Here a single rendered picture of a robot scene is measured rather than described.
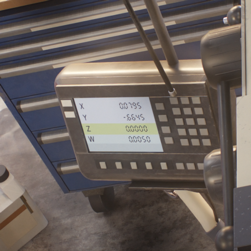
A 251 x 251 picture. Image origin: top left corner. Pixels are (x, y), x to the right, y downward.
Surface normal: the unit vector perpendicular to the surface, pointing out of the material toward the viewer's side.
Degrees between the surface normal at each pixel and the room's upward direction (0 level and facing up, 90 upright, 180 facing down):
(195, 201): 49
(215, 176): 37
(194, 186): 20
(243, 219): 0
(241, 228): 0
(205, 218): 53
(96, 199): 62
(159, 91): 71
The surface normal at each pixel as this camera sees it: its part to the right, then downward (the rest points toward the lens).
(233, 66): -0.21, 0.38
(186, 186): -0.24, -0.86
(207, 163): -0.71, -0.51
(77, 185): -0.11, 0.76
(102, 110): -0.40, 0.52
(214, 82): -0.48, 0.72
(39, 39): -0.36, -0.64
